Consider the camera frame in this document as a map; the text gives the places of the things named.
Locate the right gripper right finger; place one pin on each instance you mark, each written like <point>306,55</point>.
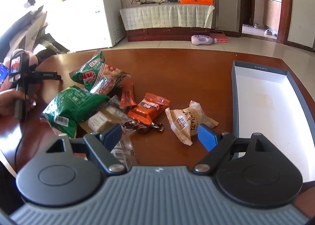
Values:
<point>217,146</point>

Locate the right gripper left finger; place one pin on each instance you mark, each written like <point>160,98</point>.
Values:
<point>100,146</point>

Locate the clear printed snack packet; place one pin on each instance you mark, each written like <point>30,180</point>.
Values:
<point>123,151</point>

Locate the dark foil candy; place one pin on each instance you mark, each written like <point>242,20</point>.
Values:
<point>141,127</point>

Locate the beige pastry packet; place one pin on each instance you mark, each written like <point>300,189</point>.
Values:
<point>185,122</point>

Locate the green snack bag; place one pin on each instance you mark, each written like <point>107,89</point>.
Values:
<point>71,107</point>

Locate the brown tan snack packet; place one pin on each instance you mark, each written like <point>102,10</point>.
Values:
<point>103,119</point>

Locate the person left hand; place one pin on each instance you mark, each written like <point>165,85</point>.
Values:
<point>9,95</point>

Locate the dark red candy bar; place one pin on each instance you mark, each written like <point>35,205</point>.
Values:
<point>127,97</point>

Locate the orange snack packet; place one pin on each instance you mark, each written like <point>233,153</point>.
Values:
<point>148,109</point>

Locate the white blue storage box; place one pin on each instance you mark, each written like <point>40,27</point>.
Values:
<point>268,101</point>

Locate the green shrimp chips bag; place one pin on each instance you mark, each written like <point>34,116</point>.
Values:
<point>97,76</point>

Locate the white chest freezer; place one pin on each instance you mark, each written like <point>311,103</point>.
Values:
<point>80,25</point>

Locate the purple detergent bottle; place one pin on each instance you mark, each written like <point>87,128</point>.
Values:
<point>203,40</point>

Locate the tv cabinet with cloth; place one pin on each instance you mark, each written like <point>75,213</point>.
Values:
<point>166,22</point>

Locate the wooden cabinet in hallway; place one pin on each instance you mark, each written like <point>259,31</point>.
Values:
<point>271,16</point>

